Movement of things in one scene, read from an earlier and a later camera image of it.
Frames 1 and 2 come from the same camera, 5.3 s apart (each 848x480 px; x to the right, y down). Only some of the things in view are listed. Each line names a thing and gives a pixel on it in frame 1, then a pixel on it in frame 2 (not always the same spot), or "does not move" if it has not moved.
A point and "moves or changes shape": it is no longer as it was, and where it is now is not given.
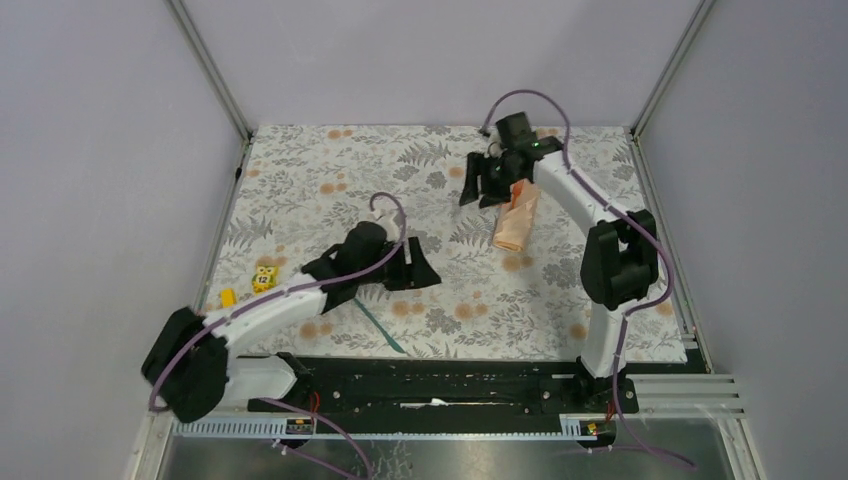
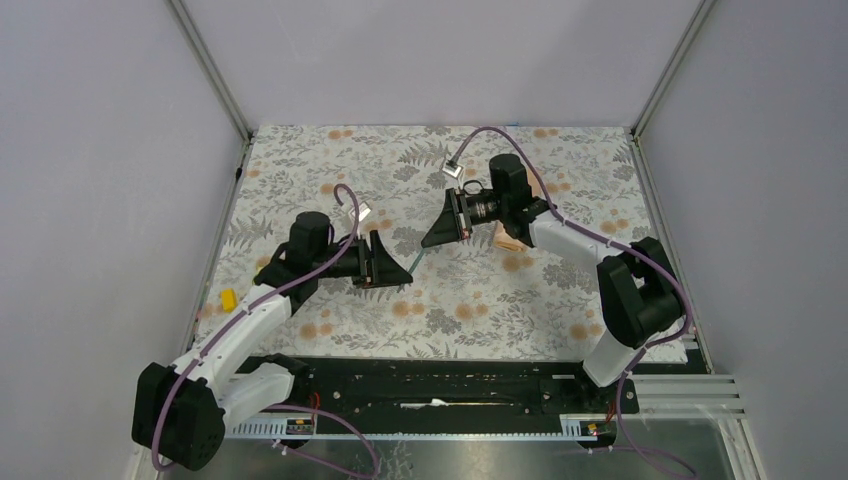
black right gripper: x=478 y=165 to x=449 y=227
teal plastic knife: x=395 y=346 moves or changes shape
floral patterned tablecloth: x=356 y=242 does not move
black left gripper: x=415 y=275 to x=375 y=266
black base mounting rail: x=554 y=385 does not move
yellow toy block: x=228 y=297 does not move
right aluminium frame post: x=662 y=84 does not move
